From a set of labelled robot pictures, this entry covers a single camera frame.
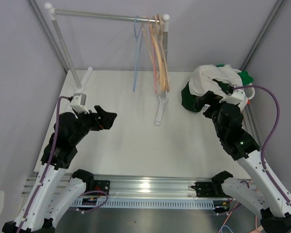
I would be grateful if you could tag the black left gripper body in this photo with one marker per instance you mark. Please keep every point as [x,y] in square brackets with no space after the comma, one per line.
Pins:
[86,122]

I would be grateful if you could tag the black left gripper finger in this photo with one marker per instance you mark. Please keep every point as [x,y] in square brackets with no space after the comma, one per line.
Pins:
[101,112]
[106,120]

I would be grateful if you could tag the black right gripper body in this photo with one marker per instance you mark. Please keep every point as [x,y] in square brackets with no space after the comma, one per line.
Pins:
[213,114]

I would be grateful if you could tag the dark green t shirt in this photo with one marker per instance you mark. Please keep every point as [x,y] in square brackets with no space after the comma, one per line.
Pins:
[205,78]

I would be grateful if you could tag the pink wire hanger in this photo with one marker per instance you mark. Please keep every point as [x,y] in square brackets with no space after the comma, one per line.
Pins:
[153,55]

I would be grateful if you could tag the blue wire hanger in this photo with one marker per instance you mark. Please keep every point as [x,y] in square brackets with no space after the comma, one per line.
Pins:
[138,44]

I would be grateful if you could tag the beige plastic hanger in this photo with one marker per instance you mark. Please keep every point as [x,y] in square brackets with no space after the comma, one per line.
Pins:
[160,60]
[163,53]

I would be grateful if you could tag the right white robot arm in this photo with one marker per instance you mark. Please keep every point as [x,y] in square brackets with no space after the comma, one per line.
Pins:
[272,204]

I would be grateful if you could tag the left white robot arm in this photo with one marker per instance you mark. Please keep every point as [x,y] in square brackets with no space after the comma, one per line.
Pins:
[40,214]

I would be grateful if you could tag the beige hanger on floor right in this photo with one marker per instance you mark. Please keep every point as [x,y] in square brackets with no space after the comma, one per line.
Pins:
[258,229]

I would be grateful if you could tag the white plastic basket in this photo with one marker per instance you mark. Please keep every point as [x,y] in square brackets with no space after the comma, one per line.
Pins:
[249,91]

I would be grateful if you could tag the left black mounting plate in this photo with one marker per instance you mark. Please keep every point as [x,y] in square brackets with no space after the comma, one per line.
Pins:
[100,185]

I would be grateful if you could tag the black mounting plate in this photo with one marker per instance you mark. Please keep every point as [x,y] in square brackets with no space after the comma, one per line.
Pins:
[208,190]
[100,185]

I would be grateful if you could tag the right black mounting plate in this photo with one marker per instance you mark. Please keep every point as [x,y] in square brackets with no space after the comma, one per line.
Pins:
[208,190]

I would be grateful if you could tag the silver clothes rack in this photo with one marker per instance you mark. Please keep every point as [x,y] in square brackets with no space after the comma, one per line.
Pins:
[160,26]

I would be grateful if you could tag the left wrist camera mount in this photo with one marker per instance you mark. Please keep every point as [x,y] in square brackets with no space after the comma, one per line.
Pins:
[78,104]

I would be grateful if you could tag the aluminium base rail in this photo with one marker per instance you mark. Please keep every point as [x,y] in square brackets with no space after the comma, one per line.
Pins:
[133,187]

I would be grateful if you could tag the white slotted cable duct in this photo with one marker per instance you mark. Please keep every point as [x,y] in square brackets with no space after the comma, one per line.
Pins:
[145,203]

